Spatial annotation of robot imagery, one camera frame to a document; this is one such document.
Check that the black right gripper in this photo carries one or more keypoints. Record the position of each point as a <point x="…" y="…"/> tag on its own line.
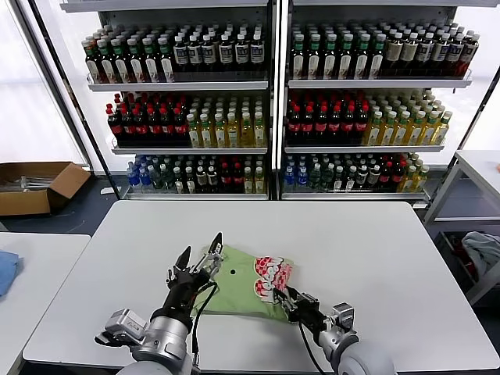
<point x="310" y="314"/>

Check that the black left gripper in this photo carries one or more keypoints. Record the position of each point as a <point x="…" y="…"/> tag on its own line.
<point x="183" y="291"/>

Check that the light green t-shirt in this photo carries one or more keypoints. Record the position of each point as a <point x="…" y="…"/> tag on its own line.
<point x="238" y="289"/>

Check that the grey metal shelf board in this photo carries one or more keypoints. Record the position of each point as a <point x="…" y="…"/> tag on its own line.
<point x="353" y="196"/>
<point x="177" y="87"/>
<point x="373" y="83"/>
<point x="373" y="3"/>
<point x="365" y="149"/>
<point x="197" y="197"/>
<point x="158" y="6"/>
<point x="189" y="151"/>

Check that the white-cap dark drink bottle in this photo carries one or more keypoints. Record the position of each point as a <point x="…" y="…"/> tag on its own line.
<point x="180" y="182"/>
<point x="375" y="176"/>
<point x="363" y="177"/>
<point x="213" y="179"/>
<point x="202" y="179"/>
<point x="340" y="181"/>
<point x="191" y="182"/>
<point x="351" y="181"/>

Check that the dark green drink bottle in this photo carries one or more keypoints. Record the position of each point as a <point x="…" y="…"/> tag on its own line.
<point x="316" y="180"/>
<point x="328" y="180"/>
<point x="159" y="181"/>
<point x="170" y="180"/>

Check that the red-cap cola bottle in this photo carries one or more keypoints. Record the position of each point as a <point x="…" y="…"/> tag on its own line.
<point x="322" y="127"/>
<point x="361" y="127"/>
<point x="155" y="131"/>
<point x="142" y="131"/>
<point x="181" y="130"/>
<point x="335" y="127"/>
<point x="226" y="176"/>
<point x="308" y="127"/>
<point x="386" y="176"/>
<point x="238" y="176"/>
<point x="116" y="131"/>
<point x="168" y="131"/>
<point x="398" y="176"/>
<point x="294" y="127"/>
<point x="129" y="131"/>
<point x="348" y="127"/>

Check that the yellow juice bottle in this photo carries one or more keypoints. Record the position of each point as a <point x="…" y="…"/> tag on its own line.
<point x="429" y="133"/>
<point x="260" y="135"/>
<point x="234" y="135"/>
<point x="373" y="133"/>
<point x="415" y="133"/>
<point x="402" y="133"/>
<point x="221" y="135"/>
<point x="195" y="135"/>
<point x="208" y="135"/>
<point x="422" y="179"/>
<point x="249" y="183"/>
<point x="247" y="135"/>
<point x="388" y="133"/>
<point x="260" y="183"/>
<point x="409" y="181"/>
<point x="442" y="133"/>

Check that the blue drink bottle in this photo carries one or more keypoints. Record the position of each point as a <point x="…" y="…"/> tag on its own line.
<point x="145" y="179"/>
<point x="303" y="178"/>
<point x="290" y="178"/>
<point x="133" y="178"/>

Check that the white paper scrap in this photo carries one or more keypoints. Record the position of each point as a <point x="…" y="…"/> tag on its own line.
<point x="107" y="191"/>

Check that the red cloth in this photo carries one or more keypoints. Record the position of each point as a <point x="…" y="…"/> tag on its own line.
<point x="470" y="266"/>

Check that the brown cardboard box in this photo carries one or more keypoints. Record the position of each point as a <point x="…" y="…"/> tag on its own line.
<point x="23" y="203"/>

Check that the clear plastic packaging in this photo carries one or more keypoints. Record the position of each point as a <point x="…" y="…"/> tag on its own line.
<point x="27" y="183"/>

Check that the blue folded cloth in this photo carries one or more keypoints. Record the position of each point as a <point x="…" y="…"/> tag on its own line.
<point x="7" y="271"/>

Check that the green-cap dark tea bottle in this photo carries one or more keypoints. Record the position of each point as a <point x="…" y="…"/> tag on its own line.
<point x="376" y="63"/>
<point x="137" y="66"/>
<point x="361" y="63"/>
<point x="345" y="63"/>
<point x="121" y="66"/>
<point x="297" y="63"/>
<point x="167" y="66"/>
<point x="93" y="66"/>
<point x="152" y="66"/>
<point x="329" y="63"/>
<point x="313" y="63"/>
<point x="107" y="66"/>

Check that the grey-blue cloth pile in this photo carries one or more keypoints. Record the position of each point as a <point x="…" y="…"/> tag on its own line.
<point x="484" y="248"/>

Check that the white-cap blue-label bottle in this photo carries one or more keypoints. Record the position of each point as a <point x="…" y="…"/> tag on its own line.
<point x="455" y="53"/>
<point x="226" y="54"/>
<point x="181" y="55"/>
<point x="440" y="53"/>
<point x="257" y="53"/>
<point x="469" y="53"/>
<point x="425" y="53"/>
<point x="241" y="53"/>
<point x="209" y="55"/>
<point x="195" y="55"/>

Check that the white metal side table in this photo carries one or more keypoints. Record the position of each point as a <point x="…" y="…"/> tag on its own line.
<point x="482" y="168"/>

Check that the grey metal shelving unit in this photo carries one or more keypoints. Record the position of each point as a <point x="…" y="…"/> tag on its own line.
<point x="373" y="16"/>
<point x="177" y="18"/>

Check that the white-cap beige-label bottle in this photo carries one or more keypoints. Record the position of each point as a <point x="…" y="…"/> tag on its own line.
<point x="393" y="53"/>
<point x="409" y="53"/>

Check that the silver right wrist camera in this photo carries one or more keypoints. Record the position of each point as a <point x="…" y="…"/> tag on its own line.
<point x="343" y="312"/>

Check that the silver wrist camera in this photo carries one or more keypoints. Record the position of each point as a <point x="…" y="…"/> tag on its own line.
<point x="343" y="312"/>
<point x="125" y="322"/>

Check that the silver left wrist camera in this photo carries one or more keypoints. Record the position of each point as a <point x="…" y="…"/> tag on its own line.
<point x="125" y="322"/>

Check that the black metal frame post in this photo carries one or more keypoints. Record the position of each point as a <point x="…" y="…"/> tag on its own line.
<point x="86" y="131"/>

